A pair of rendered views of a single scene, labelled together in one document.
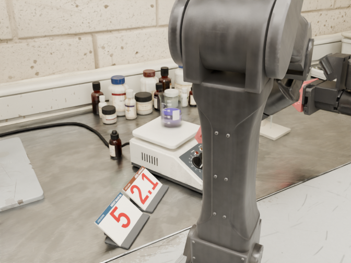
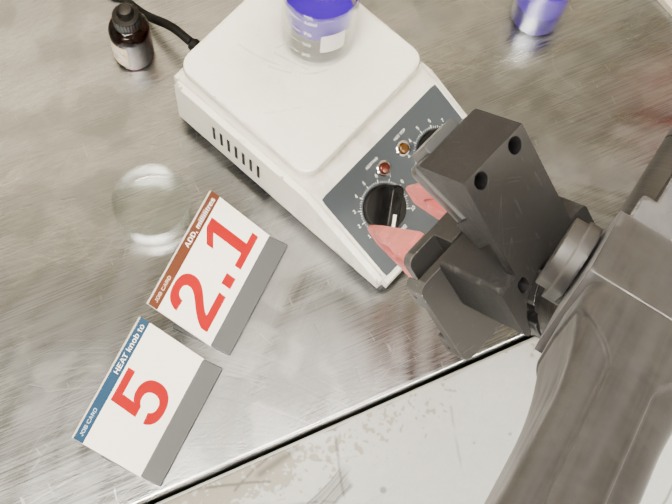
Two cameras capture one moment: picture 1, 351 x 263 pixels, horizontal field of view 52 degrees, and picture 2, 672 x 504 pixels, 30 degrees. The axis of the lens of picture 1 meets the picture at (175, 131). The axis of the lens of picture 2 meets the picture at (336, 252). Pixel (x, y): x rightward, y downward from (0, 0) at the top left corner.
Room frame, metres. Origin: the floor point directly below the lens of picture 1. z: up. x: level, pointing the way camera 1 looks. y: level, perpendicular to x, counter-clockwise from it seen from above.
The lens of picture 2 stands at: (0.36, -0.01, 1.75)
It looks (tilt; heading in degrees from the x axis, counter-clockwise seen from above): 72 degrees down; 357
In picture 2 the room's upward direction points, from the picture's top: 10 degrees clockwise
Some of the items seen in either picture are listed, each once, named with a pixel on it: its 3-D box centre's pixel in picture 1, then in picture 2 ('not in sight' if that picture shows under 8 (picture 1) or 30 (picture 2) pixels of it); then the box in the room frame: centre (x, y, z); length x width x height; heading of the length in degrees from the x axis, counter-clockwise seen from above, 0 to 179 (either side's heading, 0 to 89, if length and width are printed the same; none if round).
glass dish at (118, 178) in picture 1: (123, 179); (152, 205); (0.65, 0.11, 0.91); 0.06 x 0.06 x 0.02
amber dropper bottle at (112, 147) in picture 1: (115, 143); (129, 31); (0.77, 0.14, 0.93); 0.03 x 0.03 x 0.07
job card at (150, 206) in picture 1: (146, 188); (219, 273); (0.60, 0.06, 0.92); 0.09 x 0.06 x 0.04; 160
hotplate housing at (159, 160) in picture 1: (176, 151); (327, 113); (0.72, 0.00, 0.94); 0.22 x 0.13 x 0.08; 54
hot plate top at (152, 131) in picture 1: (167, 130); (302, 63); (0.73, 0.02, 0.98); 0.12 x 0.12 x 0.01; 54
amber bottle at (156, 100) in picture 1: (159, 96); not in sight; (1.07, 0.05, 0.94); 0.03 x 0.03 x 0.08
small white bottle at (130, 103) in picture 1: (130, 104); not in sight; (1.00, 0.13, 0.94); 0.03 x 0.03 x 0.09
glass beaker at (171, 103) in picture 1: (170, 110); (316, 5); (0.76, 0.01, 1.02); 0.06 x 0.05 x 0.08; 55
